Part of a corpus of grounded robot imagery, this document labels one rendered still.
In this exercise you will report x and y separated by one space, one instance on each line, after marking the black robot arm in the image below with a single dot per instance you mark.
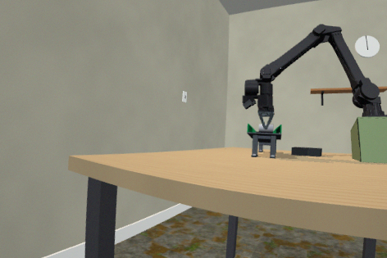
365 97

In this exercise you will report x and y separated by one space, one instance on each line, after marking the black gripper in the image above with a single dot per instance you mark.
266 111

